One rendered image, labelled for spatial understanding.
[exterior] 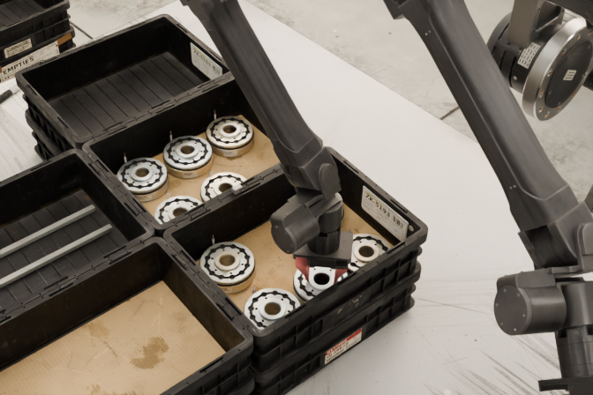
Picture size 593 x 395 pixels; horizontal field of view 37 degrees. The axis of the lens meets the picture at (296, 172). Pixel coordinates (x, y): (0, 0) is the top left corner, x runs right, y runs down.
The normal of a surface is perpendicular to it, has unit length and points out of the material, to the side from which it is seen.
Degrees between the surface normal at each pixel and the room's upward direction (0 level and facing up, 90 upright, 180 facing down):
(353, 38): 0
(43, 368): 0
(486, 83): 38
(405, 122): 0
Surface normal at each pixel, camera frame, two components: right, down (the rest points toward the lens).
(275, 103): 0.58, 0.13
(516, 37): -0.73, 0.47
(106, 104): 0.02, -0.73
